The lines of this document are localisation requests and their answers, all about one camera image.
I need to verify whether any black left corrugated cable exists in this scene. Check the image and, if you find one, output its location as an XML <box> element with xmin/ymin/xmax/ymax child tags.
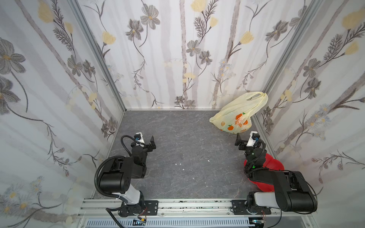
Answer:
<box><xmin>94</xmin><ymin>155</ymin><xmax>126</xmax><ymax>200</ymax></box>

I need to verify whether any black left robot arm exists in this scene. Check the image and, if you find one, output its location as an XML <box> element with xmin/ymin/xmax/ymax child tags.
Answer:
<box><xmin>94</xmin><ymin>133</ymin><xmax>156</xmax><ymax>217</ymax></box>

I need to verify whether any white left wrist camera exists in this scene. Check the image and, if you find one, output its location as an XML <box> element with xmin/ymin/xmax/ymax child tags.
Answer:
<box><xmin>134</xmin><ymin>132</ymin><xmax>145</xmax><ymax>147</ymax></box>

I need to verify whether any red flower-shaped plate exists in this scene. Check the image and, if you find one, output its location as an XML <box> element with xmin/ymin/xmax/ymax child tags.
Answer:
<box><xmin>243</xmin><ymin>153</ymin><xmax>285</xmax><ymax>192</ymax></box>

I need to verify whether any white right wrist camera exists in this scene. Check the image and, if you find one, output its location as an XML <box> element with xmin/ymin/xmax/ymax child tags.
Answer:
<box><xmin>247</xmin><ymin>131</ymin><xmax>260</xmax><ymax>147</ymax></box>

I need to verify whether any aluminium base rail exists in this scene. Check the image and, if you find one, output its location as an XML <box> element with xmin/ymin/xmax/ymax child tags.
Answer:
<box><xmin>78</xmin><ymin>199</ymin><xmax>314</xmax><ymax>219</ymax></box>

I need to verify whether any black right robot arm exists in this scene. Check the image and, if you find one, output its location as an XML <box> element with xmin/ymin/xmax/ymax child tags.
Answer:
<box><xmin>235</xmin><ymin>131</ymin><xmax>318</xmax><ymax>214</ymax></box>

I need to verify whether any white slotted cable duct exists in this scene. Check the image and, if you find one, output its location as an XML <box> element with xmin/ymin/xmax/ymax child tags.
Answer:
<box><xmin>84</xmin><ymin>218</ymin><xmax>256</xmax><ymax>228</ymax></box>

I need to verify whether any yellow printed plastic bag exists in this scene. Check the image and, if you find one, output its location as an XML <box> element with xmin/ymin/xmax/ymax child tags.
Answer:
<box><xmin>209</xmin><ymin>92</ymin><xmax>269</xmax><ymax>134</ymax></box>

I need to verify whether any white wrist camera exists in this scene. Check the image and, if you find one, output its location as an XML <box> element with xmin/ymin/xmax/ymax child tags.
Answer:
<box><xmin>247</xmin><ymin>131</ymin><xmax>260</xmax><ymax>147</ymax></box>
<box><xmin>134</xmin><ymin>132</ymin><xmax>145</xmax><ymax>147</ymax></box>

